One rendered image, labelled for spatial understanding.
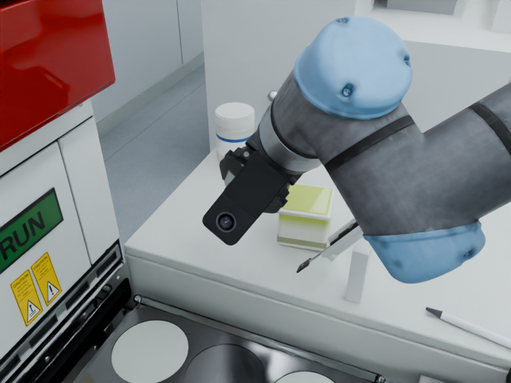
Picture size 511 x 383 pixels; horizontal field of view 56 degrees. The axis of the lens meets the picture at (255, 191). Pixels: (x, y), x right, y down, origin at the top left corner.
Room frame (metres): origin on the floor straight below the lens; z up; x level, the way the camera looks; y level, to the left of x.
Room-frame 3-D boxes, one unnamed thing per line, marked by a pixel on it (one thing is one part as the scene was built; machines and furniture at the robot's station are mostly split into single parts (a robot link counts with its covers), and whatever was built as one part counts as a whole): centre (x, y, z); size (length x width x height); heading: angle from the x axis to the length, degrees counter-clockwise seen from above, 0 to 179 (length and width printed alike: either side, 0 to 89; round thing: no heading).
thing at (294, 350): (0.42, 0.01, 0.90); 0.37 x 0.01 x 0.01; 68
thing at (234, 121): (0.79, 0.04, 1.01); 0.07 x 0.07 x 0.10
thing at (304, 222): (0.56, -0.07, 1.00); 0.07 x 0.07 x 0.07; 77
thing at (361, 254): (0.44, -0.11, 1.03); 0.06 x 0.04 x 0.13; 68
